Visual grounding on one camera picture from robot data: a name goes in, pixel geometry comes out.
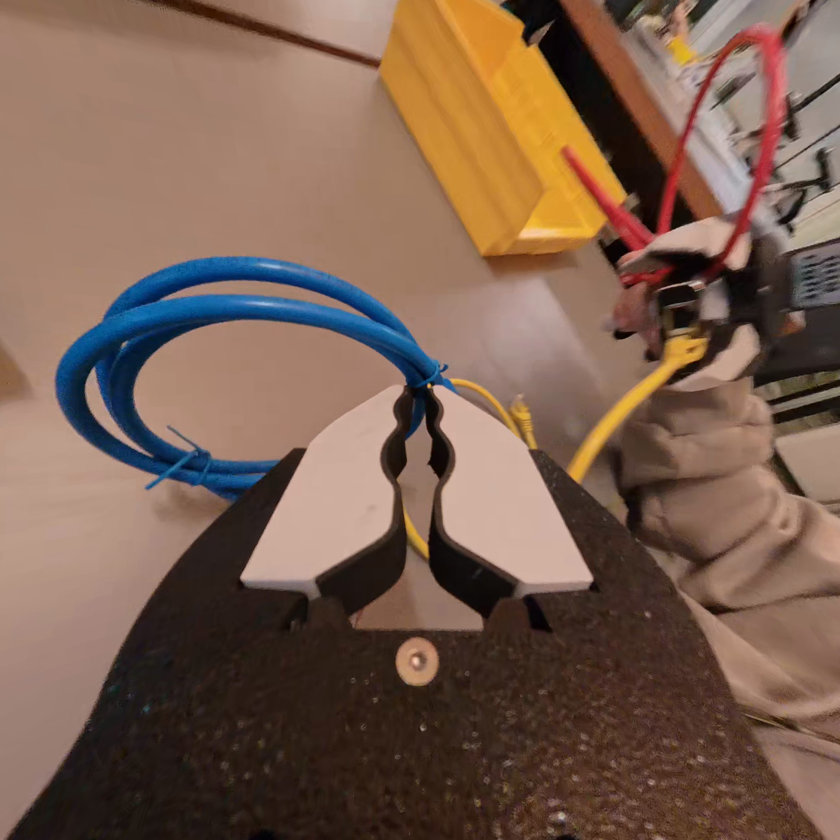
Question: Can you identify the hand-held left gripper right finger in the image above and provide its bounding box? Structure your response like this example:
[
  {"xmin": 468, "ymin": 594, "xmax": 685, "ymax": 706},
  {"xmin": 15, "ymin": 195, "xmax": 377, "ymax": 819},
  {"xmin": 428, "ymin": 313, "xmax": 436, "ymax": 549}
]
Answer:
[{"xmin": 425, "ymin": 386, "xmax": 595, "ymax": 619}]

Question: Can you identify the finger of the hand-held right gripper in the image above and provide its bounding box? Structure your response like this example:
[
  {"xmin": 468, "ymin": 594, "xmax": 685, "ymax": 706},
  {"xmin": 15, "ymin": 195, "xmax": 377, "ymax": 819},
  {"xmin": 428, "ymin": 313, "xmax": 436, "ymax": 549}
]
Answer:
[
  {"xmin": 617, "ymin": 218, "xmax": 756, "ymax": 275},
  {"xmin": 669, "ymin": 323, "xmax": 763, "ymax": 392}
]

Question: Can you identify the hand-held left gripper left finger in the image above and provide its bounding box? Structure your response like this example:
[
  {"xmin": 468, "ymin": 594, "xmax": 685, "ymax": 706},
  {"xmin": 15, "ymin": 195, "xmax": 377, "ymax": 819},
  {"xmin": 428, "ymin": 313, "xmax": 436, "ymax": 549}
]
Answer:
[{"xmin": 239, "ymin": 385, "xmax": 411, "ymax": 616}]

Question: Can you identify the black ethernet splitter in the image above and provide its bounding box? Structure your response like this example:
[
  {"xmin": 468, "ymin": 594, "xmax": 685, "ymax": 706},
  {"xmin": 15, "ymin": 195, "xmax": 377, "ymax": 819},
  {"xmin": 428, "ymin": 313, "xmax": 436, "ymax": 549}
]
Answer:
[{"xmin": 655, "ymin": 281, "xmax": 708, "ymax": 332}]

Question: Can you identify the yellow ethernet cable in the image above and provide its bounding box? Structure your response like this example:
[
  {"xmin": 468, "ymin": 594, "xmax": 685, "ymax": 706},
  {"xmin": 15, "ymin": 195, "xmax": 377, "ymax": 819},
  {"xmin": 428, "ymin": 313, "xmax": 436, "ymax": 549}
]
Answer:
[{"xmin": 402, "ymin": 331, "xmax": 711, "ymax": 563}]

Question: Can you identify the red ethernet cable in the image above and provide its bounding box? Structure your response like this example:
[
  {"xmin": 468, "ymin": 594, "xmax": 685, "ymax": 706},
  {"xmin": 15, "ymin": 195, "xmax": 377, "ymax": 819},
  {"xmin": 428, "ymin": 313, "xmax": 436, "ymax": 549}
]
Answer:
[{"xmin": 561, "ymin": 25, "xmax": 790, "ymax": 290}]

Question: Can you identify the large yellow storage bin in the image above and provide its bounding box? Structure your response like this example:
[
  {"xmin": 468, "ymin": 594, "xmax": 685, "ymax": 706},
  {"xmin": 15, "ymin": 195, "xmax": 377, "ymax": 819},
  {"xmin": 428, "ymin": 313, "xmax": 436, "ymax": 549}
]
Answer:
[{"xmin": 379, "ymin": 0, "xmax": 629, "ymax": 258}]

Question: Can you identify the blue ethernet cable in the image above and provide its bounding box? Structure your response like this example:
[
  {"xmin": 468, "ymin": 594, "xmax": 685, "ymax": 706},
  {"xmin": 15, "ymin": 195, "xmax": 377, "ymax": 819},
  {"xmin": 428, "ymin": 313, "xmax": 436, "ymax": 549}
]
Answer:
[{"xmin": 56, "ymin": 256, "xmax": 455, "ymax": 503}]

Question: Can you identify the person's right hand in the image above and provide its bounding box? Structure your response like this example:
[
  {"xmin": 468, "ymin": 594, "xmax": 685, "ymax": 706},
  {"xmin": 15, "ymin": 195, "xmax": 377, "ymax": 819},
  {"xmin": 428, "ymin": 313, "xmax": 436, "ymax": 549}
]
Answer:
[{"xmin": 605, "ymin": 279, "xmax": 665, "ymax": 363}]

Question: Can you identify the black-framed printed tag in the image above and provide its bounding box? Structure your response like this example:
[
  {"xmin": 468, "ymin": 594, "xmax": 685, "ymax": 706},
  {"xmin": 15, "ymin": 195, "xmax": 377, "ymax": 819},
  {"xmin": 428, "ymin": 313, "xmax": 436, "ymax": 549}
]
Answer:
[{"xmin": 789, "ymin": 244, "xmax": 840, "ymax": 311}]

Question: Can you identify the beige zip sweatshirt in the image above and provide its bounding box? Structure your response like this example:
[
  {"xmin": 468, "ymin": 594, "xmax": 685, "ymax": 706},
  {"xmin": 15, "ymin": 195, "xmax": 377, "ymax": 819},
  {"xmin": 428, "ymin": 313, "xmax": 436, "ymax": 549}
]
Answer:
[{"xmin": 679, "ymin": 591, "xmax": 840, "ymax": 840}]

